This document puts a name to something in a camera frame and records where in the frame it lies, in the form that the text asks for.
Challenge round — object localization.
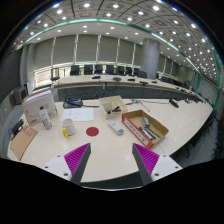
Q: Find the group of ceiling lights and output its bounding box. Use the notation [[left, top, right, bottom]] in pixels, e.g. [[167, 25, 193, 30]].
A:
[[13, 1, 218, 81]]

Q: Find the clear plastic water bottle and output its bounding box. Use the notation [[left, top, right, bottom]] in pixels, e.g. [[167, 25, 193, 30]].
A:
[[39, 105, 53, 131]]

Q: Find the white remote control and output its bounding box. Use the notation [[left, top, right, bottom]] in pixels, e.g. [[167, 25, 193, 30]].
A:
[[107, 119, 125, 136]]

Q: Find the white paper ream box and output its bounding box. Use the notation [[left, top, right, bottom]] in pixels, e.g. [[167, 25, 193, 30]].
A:
[[21, 89, 59, 128]]

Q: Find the small green tool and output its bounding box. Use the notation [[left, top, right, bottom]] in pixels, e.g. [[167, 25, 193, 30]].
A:
[[142, 117, 152, 128]]

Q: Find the black desk console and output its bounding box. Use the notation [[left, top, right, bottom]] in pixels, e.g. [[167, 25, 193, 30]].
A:
[[62, 96, 84, 110]]

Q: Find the grey box monitor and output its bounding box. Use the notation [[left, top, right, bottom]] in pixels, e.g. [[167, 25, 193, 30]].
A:
[[12, 87, 28, 106]]

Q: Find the open white cardboard box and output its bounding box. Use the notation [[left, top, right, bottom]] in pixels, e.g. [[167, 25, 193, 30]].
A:
[[98, 95, 129, 120]]

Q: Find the white printed paper sheet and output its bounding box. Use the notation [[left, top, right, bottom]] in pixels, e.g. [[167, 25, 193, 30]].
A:
[[59, 106, 95, 123]]

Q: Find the brown paper envelope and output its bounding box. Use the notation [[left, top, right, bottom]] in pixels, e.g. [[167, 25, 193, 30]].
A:
[[9, 125, 39, 162]]

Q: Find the black tool in white box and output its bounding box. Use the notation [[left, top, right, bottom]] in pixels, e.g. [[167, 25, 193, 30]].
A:
[[107, 105, 122, 115]]

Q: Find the black power adapter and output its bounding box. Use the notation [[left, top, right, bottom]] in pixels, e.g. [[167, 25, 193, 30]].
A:
[[10, 118, 25, 137]]

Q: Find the flat round red coaster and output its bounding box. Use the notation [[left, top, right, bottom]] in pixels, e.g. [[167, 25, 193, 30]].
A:
[[85, 126, 100, 138]]

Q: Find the black hand tool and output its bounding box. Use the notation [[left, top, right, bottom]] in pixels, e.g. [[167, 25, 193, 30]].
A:
[[138, 126, 157, 141]]

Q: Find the long curved conference desk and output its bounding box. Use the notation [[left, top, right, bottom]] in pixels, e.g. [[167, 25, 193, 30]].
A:
[[53, 73, 204, 103]]

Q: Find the brown cardboard box red side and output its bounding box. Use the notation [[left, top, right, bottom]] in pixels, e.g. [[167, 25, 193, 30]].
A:
[[121, 109, 170, 150]]

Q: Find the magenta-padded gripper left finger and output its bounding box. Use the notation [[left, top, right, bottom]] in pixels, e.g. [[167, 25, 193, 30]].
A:
[[42, 142, 92, 186]]

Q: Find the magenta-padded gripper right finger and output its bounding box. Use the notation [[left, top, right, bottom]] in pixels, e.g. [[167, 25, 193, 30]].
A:
[[131, 142, 183, 186]]

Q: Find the white mug with yellow handle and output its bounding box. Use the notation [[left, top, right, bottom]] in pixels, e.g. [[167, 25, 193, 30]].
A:
[[61, 118, 77, 138]]

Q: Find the row of black office chairs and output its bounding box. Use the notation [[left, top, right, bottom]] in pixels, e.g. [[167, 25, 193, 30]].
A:
[[69, 64, 149, 79]]

